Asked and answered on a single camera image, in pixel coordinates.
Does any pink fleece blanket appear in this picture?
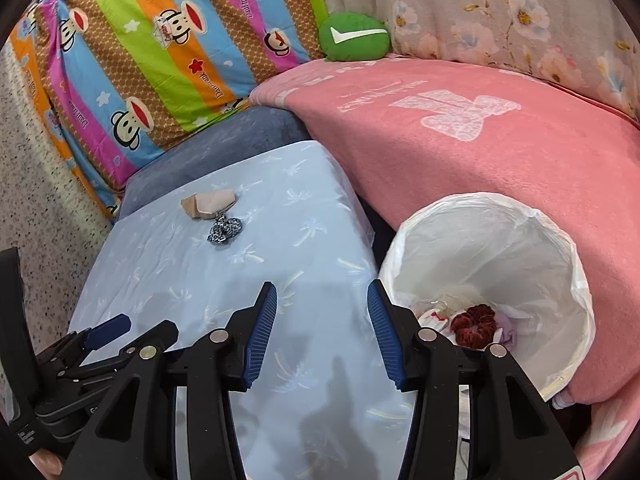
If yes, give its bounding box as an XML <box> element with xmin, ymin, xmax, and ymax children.
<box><xmin>248</xmin><ymin>55</ymin><xmax>640</xmax><ymax>480</ymax></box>

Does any blue-grey upholstered stool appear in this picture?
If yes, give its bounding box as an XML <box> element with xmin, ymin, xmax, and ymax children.
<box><xmin>120</xmin><ymin>105</ymin><xmax>313</xmax><ymax>218</ymax></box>

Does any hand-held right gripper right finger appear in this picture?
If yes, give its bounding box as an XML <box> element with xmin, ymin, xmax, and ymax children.
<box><xmin>367</xmin><ymin>279</ymin><xmax>581</xmax><ymax>480</ymax></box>

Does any person's left hand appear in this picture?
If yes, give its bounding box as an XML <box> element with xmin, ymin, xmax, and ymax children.
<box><xmin>30</xmin><ymin>450</ymin><xmax>63</xmax><ymax>478</ymax></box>

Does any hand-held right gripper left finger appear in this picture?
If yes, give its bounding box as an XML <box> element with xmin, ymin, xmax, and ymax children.
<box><xmin>62</xmin><ymin>281</ymin><xmax>278</xmax><ymax>480</ymax></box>

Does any colourful monkey striped pillow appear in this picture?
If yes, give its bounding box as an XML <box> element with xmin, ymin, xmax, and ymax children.
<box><xmin>7</xmin><ymin>0</ymin><xmax>331</xmax><ymax>221</ymax></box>

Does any leopard print scrunchie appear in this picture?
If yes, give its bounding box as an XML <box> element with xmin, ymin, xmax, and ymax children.
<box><xmin>207</xmin><ymin>214</ymin><xmax>244</xmax><ymax>247</ymax></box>

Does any green round cushion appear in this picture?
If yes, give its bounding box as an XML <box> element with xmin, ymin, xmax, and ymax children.
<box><xmin>318</xmin><ymin>11</ymin><xmax>392</xmax><ymax>62</ymax></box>

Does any bin with white plastic liner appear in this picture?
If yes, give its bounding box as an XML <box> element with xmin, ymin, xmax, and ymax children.
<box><xmin>377</xmin><ymin>191</ymin><xmax>597</xmax><ymax>403</ymax></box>

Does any grey floral sheet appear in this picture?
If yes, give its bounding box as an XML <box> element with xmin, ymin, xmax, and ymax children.
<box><xmin>320</xmin><ymin>0</ymin><xmax>640</xmax><ymax>126</ymax></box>

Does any light blue printed table cover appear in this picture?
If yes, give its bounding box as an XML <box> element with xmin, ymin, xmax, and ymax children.
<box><xmin>67</xmin><ymin>140</ymin><xmax>418</xmax><ymax>480</ymax></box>

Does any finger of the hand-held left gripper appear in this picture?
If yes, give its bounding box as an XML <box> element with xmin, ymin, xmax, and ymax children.
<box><xmin>35</xmin><ymin>314</ymin><xmax>132</xmax><ymax>376</ymax></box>
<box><xmin>57</xmin><ymin>321</ymin><xmax>179</xmax><ymax>386</ymax></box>

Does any dark red scrunchie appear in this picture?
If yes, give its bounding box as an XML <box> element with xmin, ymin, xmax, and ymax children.
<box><xmin>450</xmin><ymin>304</ymin><xmax>497</xmax><ymax>348</ymax></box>

